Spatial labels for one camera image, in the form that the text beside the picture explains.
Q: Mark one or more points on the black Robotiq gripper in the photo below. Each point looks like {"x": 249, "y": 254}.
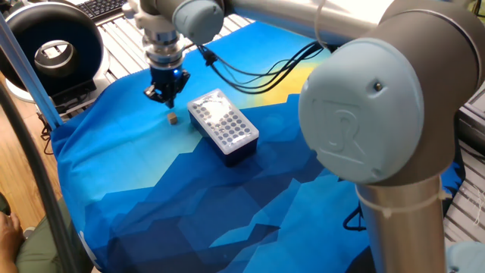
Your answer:
{"x": 166, "y": 77}

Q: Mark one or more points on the small wooden cube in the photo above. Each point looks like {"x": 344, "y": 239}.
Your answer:
{"x": 173, "y": 118}

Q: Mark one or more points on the white blue test tube rack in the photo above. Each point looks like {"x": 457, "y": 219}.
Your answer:
{"x": 227, "y": 129}

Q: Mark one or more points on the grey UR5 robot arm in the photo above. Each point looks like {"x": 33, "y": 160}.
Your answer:
{"x": 379, "y": 113}

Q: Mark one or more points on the person's left hand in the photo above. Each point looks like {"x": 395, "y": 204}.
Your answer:
{"x": 9, "y": 242}

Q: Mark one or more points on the silver wrist sensor flange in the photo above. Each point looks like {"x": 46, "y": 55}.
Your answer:
{"x": 163, "y": 51}

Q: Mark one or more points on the blue mountain print cloth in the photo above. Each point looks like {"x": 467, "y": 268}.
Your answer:
{"x": 151, "y": 159}

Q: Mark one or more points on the black stand base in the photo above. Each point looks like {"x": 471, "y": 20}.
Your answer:
{"x": 72, "y": 95}

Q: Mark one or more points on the black computer keyboard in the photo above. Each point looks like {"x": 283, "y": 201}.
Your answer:
{"x": 102, "y": 7}

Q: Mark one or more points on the white zip tie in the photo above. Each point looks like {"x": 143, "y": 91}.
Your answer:
{"x": 317, "y": 22}
{"x": 386, "y": 212}

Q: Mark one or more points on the green trousers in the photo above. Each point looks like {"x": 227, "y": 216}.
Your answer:
{"x": 38, "y": 252}

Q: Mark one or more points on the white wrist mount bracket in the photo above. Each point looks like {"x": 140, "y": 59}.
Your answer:
{"x": 151, "y": 21}

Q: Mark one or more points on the aluminium frame bar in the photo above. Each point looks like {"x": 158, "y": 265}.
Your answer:
{"x": 26, "y": 68}

